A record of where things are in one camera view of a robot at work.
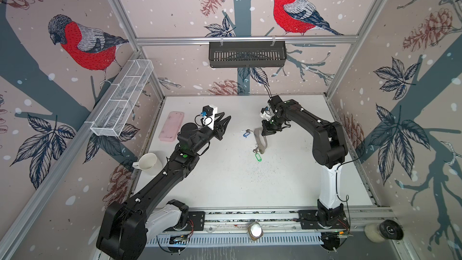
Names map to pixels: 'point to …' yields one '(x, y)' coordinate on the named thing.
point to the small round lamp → (255, 230)
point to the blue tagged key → (248, 132)
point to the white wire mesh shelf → (112, 121)
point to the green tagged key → (258, 157)
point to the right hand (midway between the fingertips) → (264, 131)
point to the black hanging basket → (225, 55)
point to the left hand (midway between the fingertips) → (229, 112)
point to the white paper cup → (149, 162)
